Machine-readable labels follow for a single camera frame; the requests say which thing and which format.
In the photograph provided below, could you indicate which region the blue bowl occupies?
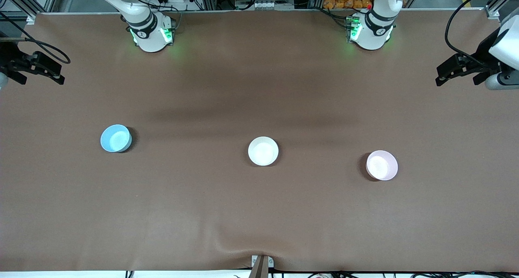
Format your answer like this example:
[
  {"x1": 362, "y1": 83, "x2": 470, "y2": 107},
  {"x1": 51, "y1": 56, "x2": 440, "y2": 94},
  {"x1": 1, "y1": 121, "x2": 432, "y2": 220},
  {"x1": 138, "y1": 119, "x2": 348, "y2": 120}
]
[{"x1": 100, "y1": 124, "x2": 133, "y2": 153}]

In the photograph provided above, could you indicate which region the pink bowl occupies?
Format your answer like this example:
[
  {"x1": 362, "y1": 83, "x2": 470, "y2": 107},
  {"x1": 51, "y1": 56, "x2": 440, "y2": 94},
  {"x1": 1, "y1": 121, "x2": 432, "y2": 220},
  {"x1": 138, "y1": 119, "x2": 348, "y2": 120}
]
[{"x1": 366, "y1": 150, "x2": 399, "y2": 181}]

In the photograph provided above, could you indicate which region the white bowl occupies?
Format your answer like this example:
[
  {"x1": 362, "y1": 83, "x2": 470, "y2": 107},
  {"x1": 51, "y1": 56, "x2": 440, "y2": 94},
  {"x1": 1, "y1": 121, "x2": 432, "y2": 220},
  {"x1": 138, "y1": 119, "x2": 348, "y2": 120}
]
[{"x1": 248, "y1": 136, "x2": 279, "y2": 167}]

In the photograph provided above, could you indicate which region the brown table mat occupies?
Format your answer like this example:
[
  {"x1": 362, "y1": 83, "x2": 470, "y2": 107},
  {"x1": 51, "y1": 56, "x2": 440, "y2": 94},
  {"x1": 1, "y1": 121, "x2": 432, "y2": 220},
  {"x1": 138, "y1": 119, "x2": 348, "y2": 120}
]
[{"x1": 0, "y1": 10, "x2": 519, "y2": 273}]

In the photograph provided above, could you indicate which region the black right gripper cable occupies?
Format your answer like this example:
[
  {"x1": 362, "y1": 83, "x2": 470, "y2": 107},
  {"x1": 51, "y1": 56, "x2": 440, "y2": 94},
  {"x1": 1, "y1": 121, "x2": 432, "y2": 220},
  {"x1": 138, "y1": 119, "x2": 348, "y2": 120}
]
[{"x1": 0, "y1": 11, "x2": 71, "y2": 65}]

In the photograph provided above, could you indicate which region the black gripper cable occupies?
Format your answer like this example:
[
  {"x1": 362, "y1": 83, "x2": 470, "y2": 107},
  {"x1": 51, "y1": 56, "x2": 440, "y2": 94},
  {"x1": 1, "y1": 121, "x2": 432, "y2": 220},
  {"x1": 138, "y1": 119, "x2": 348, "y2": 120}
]
[
  {"x1": 444, "y1": 0, "x2": 502, "y2": 66},
  {"x1": 0, "y1": 11, "x2": 71, "y2": 65}
]

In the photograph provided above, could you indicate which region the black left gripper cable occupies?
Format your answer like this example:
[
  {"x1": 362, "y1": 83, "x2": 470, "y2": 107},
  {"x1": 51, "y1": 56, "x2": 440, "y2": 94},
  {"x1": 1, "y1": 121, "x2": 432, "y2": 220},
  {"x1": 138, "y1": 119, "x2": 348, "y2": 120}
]
[{"x1": 444, "y1": 0, "x2": 502, "y2": 66}]

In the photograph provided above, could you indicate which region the aluminium frame profile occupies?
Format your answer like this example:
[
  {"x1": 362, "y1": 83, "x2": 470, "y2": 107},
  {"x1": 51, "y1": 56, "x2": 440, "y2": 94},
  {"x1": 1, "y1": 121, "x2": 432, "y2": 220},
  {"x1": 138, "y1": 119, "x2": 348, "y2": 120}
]
[
  {"x1": 484, "y1": 0, "x2": 519, "y2": 20},
  {"x1": 0, "y1": 0, "x2": 62, "y2": 26}
]

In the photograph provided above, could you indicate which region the black base cable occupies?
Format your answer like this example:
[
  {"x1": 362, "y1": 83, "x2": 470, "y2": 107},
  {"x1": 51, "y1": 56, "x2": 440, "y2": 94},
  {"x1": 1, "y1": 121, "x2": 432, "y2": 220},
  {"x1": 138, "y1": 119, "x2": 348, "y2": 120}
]
[{"x1": 314, "y1": 5, "x2": 354, "y2": 30}]

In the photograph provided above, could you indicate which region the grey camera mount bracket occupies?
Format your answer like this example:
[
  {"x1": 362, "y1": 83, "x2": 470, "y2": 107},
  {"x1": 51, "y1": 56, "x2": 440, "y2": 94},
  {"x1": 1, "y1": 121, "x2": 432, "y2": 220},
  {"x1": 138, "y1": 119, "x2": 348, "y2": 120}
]
[{"x1": 251, "y1": 254, "x2": 275, "y2": 278}]

